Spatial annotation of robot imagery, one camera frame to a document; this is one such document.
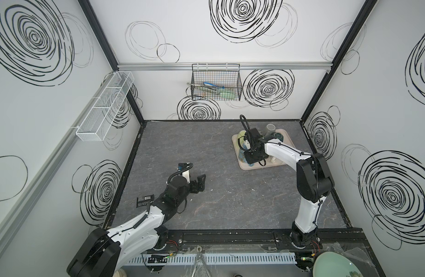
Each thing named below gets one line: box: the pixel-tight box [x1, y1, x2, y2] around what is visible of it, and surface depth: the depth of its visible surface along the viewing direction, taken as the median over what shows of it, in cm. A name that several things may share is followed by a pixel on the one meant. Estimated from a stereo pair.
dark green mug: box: [271, 132, 284, 142], surface depth 101 cm
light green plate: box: [312, 251, 364, 277], surface depth 69 cm
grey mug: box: [265, 123, 277, 137], surface depth 105 cm
